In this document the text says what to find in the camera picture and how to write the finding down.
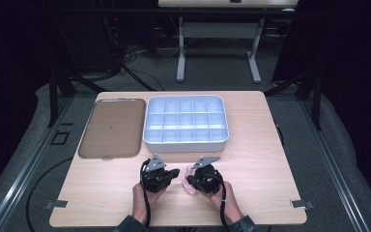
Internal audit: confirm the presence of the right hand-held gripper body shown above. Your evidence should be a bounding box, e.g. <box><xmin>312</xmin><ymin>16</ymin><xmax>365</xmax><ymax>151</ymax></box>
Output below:
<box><xmin>190</xmin><ymin>156</ymin><xmax>224</xmax><ymax>194</ymax></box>

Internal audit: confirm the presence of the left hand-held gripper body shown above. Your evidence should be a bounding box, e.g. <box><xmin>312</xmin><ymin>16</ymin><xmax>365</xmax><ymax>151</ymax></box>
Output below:
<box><xmin>139</xmin><ymin>154</ymin><xmax>172</xmax><ymax>193</ymax></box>

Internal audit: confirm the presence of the pink sock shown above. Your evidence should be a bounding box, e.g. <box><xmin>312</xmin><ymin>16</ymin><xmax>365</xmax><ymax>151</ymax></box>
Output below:
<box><xmin>181</xmin><ymin>163</ymin><xmax>199</xmax><ymax>196</ymax></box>

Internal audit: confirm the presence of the person's left hand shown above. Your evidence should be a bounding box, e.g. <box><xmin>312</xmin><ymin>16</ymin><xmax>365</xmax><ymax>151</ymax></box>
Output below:
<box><xmin>131</xmin><ymin>183</ymin><xmax>167</xmax><ymax>225</ymax></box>

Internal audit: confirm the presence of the person's right hand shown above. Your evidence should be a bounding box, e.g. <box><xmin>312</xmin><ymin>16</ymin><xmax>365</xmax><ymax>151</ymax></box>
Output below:
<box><xmin>202</xmin><ymin>181</ymin><xmax>244</xmax><ymax>225</ymax></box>

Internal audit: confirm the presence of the white divided storage box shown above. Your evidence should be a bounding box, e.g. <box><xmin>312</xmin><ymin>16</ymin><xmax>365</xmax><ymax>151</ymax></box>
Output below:
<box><xmin>142</xmin><ymin>94</ymin><xmax>230</xmax><ymax>154</ymax></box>

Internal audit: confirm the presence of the brown rectangular tray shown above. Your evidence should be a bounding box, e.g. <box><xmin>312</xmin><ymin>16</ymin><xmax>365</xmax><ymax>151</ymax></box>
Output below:
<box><xmin>77</xmin><ymin>98</ymin><xmax>147</xmax><ymax>160</ymax></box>

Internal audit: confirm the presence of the black metal stand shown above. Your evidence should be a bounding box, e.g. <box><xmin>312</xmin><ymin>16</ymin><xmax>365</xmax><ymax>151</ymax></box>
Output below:
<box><xmin>264</xmin><ymin>67</ymin><xmax>324</xmax><ymax>131</ymax></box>
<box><xmin>46</xmin><ymin>64</ymin><xmax>110</xmax><ymax>129</ymax></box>

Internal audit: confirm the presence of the desk with white legs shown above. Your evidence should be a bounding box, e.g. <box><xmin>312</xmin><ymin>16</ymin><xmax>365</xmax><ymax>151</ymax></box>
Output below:
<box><xmin>157</xmin><ymin>0</ymin><xmax>299</xmax><ymax>84</ymax></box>

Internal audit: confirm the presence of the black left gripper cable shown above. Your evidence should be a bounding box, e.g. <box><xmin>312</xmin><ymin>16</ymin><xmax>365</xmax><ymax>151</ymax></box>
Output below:
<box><xmin>139</xmin><ymin>158</ymin><xmax>153</xmax><ymax>228</ymax></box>

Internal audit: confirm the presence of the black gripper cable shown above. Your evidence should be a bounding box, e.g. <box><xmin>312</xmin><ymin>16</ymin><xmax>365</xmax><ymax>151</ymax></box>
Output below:
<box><xmin>139</xmin><ymin>158</ymin><xmax>153</xmax><ymax>228</ymax></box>
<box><xmin>214</xmin><ymin>172</ymin><xmax>230</xmax><ymax>230</ymax></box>

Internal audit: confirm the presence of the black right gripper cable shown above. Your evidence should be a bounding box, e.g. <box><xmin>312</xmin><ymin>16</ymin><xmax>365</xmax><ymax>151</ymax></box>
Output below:
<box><xmin>214</xmin><ymin>172</ymin><xmax>230</xmax><ymax>230</ymax></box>

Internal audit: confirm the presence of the grey metal table bracket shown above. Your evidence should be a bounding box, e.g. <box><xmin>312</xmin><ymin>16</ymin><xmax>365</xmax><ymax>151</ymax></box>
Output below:
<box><xmin>290</xmin><ymin>199</ymin><xmax>316</xmax><ymax>210</ymax></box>
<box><xmin>43</xmin><ymin>199</ymin><xmax>69</xmax><ymax>210</ymax></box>

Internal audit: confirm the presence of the black floor cable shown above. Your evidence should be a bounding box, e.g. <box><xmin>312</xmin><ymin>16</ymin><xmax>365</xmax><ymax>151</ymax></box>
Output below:
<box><xmin>25</xmin><ymin>157</ymin><xmax>75</xmax><ymax>232</ymax></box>

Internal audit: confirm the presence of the aluminium floor rail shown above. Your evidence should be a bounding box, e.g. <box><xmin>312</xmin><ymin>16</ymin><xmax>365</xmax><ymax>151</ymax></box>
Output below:
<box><xmin>0</xmin><ymin>96</ymin><xmax>75</xmax><ymax>232</ymax></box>
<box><xmin>299</xmin><ymin>96</ymin><xmax>371</xmax><ymax>232</ymax></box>

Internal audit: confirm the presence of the bundle of background cables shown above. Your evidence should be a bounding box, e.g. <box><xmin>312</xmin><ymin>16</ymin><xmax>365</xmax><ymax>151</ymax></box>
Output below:
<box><xmin>100</xmin><ymin>15</ymin><xmax>182</xmax><ymax>92</ymax></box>

